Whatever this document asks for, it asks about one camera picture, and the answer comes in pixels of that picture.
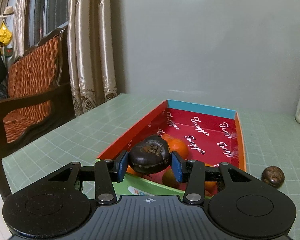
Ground red pink cardboard box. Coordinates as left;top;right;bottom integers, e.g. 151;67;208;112
95;99;247;201

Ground yellow hanging bag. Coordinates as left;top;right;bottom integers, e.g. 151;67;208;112
0;22;12;46

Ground small orange tangerine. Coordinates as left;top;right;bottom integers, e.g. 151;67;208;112
162;134;189;159

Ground dark brown chestnut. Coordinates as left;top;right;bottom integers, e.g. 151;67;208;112
261;166;285;189

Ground brown fruit in box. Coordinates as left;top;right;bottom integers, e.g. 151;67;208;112
162;168;179;189

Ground wooden cushioned bench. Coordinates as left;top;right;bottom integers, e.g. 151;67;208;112
0;27;75;199

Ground straw hat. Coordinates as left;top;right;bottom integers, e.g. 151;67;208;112
0;6;14;18

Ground dark purple mangosteen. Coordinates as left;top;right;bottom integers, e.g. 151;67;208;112
128;134;172;175

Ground beige satin curtain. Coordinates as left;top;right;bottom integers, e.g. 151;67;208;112
13;0;119;118

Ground green cutting mat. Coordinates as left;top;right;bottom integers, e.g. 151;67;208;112
2;94;300;239

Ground orange tangerine box right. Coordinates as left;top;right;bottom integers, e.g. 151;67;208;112
205;164;218;197

